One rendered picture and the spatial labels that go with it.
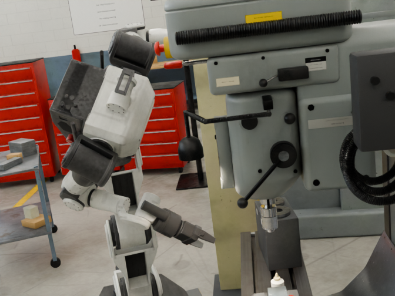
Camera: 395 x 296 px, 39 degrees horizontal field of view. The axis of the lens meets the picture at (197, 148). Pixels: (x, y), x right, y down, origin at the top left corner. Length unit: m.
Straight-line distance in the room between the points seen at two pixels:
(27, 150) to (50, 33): 6.60
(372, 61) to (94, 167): 0.92
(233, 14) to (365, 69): 0.38
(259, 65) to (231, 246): 2.30
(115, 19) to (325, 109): 9.46
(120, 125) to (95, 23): 9.13
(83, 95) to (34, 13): 9.42
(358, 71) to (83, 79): 0.97
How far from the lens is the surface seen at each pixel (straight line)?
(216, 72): 1.42
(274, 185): 1.53
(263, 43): 1.41
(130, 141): 1.80
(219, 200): 3.48
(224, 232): 3.56
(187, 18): 1.41
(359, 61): 1.20
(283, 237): 1.96
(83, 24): 10.94
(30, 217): 4.65
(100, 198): 2.00
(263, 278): 1.96
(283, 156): 1.46
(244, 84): 1.43
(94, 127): 1.78
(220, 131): 1.55
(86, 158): 1.73
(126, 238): 2.22
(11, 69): 6.65
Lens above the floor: 1.87
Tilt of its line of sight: 15 degrees down
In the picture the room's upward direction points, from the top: 7 degrees counter-clockwise
